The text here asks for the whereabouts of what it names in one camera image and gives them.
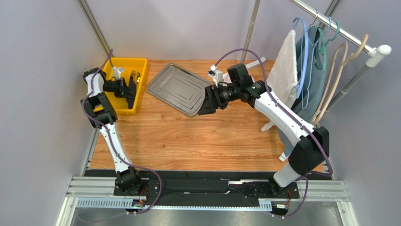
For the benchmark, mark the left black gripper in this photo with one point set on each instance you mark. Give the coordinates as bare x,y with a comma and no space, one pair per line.
124,90

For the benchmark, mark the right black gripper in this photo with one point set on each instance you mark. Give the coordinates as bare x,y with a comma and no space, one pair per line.
213,98

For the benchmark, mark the purple iridescent fork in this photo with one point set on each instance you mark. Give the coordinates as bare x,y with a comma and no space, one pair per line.
133,75

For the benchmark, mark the gold iridescent spoon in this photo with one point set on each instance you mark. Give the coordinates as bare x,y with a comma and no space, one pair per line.
137,77

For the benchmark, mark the black paper napkin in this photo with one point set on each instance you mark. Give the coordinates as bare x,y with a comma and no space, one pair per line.
131,94

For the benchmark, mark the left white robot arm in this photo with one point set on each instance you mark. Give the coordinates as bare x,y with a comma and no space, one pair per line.
102,116

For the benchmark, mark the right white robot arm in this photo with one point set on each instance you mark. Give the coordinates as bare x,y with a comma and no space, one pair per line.
311,144

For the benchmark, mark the yellow plastic bin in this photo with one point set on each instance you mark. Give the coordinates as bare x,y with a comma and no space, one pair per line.
125,79

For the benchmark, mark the silver metal tray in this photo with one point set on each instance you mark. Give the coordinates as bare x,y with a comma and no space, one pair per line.
179,88

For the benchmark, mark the white towel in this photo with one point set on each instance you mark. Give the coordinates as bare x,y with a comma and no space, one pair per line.
282,78

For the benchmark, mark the blue clothes hanger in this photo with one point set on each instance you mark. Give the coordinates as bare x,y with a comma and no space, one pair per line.
305,27

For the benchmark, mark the teal grey garment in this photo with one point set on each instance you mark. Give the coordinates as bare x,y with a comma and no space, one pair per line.
311,95

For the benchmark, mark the green clothes hanger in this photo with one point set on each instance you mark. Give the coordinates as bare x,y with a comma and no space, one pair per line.
323,42

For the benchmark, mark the beige clothes hanger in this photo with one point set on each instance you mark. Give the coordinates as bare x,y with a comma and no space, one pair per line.
339,60
353,56

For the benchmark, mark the metal clothes rack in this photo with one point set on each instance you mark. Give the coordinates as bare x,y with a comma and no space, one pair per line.
277,31

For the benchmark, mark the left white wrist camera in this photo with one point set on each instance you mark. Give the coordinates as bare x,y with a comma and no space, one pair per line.
117,72

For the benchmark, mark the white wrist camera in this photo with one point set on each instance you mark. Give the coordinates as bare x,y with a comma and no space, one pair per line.
216,75
117,72

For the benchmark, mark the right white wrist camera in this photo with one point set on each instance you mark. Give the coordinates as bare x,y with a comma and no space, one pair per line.
216,75

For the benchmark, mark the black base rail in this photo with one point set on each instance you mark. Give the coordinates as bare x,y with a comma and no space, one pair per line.
201,188

